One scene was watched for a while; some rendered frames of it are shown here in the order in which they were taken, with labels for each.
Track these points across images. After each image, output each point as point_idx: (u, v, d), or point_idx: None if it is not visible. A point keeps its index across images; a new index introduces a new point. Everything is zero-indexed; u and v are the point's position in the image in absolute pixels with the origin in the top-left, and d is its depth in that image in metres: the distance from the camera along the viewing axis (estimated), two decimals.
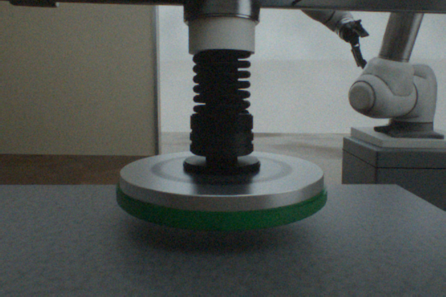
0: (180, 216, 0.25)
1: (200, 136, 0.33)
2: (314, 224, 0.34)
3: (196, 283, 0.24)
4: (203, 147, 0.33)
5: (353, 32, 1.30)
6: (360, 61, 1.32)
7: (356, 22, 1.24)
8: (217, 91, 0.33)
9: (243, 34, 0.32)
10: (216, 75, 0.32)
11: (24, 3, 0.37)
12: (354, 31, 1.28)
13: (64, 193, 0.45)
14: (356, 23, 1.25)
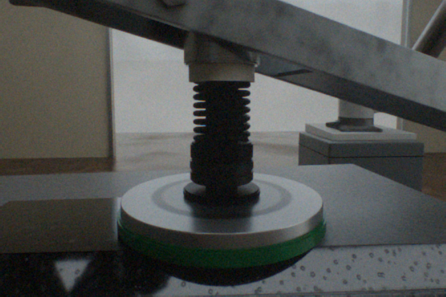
0: (147, 245, 0.27)
1: (200, 166, 0.33)
2: None
3: None
4: (203, 177, 0.33)
5: None
6: None
7: None
8: None
9: (243, 66, 0.32)
10: (216, 106, 0.32)
11: (24, 3, 0.37)
12: None
13: (91, 179, 0.53)
14: None
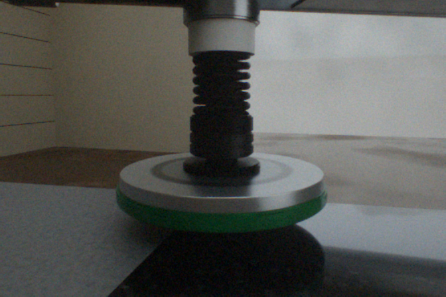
0: (272, 217, 0.26)
1: (200, 138, 0.33)
2: None
3: None
4: (203, 148, 0.33)
5: None
6: None
7: None
8: (217, 93, 0.33)
9: (243, 36, 0.32)
10: (216, 76, 0.32)
11: (24, 3, 0.37)
12: None
13: None
14: None
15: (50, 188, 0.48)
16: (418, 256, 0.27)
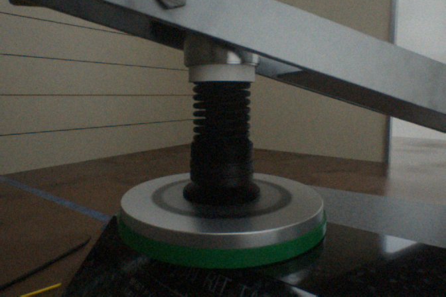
0: None
1: (200, 166, 0.33)
2: None
3: None
4: (203, 177, 0.33)
5: None
6: None
7: None
8: None
9: (243, 66, 0.32)
10: (216, 106, 0.32)
11: (24, 3, 0.37)
12: None
13: None
14: None
15: (384, 199, 0.42)
16: None
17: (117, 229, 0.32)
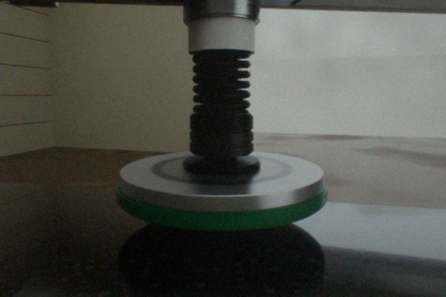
0: None
1: (200, 136, 0.33)
2: None
3: None
4: (203, 147, 0.33)
5: None
6: None
7: None
8: (217, 91, 0.33)
9: (243, 34, 0.32)
10: (216, 75, 0.32)
11: (24, 3, 0.37)
12: None
13: None
14: None
15: (50, 187, 0.48)
16: (415, 254, 0.28)
17: (314, 211, 0.29)
